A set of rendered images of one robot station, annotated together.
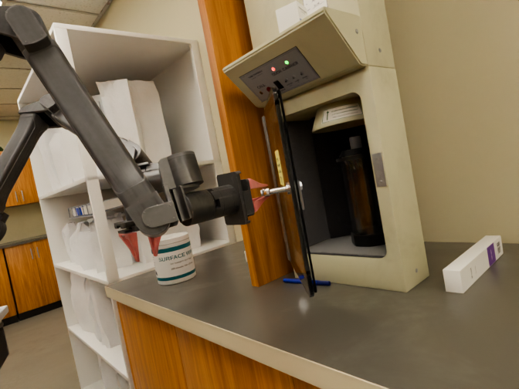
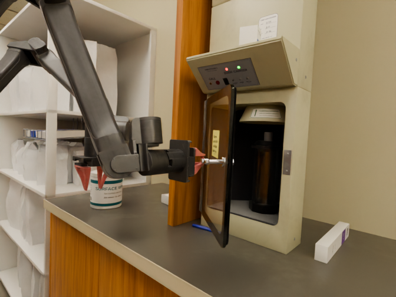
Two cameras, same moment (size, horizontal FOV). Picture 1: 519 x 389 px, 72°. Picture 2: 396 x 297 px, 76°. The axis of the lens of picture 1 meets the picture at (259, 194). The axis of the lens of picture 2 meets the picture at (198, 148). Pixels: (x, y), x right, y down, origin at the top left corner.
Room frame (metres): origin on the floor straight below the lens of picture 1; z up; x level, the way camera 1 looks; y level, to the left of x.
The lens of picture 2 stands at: (0.06, 0.10, 1.26)
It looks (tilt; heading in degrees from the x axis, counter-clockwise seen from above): 3 degrees down; 352
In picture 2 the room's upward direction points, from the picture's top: 3 degrees clockwise
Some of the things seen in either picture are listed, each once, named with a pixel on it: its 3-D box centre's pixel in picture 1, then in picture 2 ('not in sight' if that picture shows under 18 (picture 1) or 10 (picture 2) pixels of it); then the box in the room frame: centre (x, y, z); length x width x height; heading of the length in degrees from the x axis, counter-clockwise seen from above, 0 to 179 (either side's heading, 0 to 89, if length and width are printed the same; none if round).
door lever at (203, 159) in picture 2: (273, 190); (209, 159); (0.72, -0.03, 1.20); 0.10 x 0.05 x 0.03; 2
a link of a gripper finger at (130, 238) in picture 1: (139, 241); (90, 174); (0.85, 0.30, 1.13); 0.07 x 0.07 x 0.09; 40
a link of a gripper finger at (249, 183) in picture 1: (251, 195); (192, 160); (0.72, 0.02, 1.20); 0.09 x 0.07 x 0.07; 131
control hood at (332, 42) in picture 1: (287, 66); (237, 70); (0.80, -0.11, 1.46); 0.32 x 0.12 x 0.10; 41
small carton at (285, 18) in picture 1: (293, 23); (250, 40); (0.77, -0.14, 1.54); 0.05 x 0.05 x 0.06; 57
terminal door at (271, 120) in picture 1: (284, 191); (214, 161); (0.80, -0.06, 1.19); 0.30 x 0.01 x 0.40; 2
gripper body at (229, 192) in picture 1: (222, 201); (172, 161); (0.67, 0.07, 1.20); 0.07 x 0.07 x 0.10; 41
